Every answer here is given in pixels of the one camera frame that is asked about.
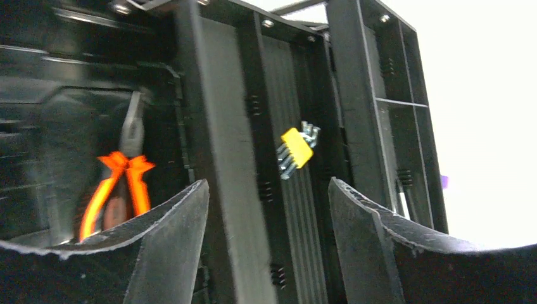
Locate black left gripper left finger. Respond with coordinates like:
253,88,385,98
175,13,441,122
1,180,210,303

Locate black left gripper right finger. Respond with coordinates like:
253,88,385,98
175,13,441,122
328,178,536,303

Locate orange cutting pliers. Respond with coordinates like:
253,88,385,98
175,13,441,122
78,91,155,242

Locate yellow hex key set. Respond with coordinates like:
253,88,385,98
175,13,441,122
276,120,321,181

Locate black plastic toolbox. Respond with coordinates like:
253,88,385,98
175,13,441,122
1,1,448,303

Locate purple plastic scraper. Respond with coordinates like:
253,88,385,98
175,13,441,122
440,175,449,189

